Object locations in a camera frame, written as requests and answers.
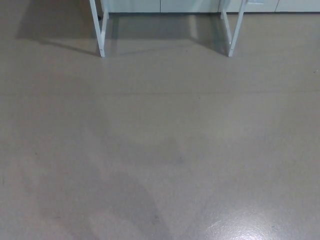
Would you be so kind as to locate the white metal desk leg frame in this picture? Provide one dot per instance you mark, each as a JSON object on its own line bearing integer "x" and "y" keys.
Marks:
{"x": 101, "y": 37}
{"x": 233, "y": 37}

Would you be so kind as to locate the white cabinet front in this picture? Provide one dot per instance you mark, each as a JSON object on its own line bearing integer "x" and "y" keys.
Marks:
{"x": 135, "y": 5}

